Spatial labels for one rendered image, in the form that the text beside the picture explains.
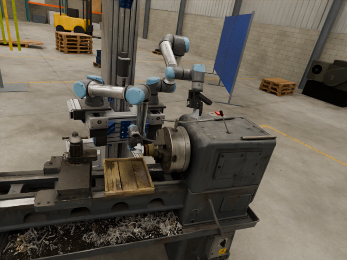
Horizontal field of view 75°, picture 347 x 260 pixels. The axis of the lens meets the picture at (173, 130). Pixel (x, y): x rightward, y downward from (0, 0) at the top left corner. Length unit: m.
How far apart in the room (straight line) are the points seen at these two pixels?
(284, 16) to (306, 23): 1.15
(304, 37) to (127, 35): 10.57
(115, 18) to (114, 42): 0.18
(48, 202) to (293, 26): 11.91
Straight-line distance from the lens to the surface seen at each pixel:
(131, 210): 1.61
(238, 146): 1.50
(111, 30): 2.01
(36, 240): 1.73
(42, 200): 1.45
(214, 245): 2.03
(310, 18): 12.23
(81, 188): 1.38
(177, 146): 1.40
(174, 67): 1.50
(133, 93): 1.54
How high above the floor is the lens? 1.87
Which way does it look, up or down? 26 degrees down
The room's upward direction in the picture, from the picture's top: 10 degrees clockwise
